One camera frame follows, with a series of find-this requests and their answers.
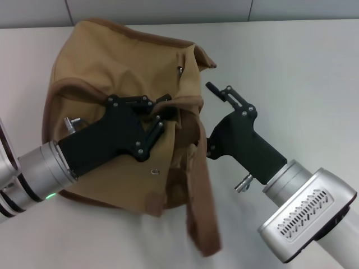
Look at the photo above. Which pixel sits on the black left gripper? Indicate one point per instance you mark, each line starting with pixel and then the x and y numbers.
pixel 106 137

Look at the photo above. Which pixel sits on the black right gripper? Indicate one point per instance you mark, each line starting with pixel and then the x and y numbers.
pixel 241 140

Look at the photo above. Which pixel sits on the khaki canvas food bag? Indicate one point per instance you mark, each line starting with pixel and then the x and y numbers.
pixel 112 70

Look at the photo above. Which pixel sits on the silver right wrist connector plug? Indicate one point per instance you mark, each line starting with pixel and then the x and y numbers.
pixel 243 183

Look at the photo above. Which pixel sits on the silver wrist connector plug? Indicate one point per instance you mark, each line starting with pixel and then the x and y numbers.
pixel 243 183
pixel 73 125

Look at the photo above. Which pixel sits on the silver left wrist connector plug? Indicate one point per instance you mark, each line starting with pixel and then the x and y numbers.
pixel 73 125

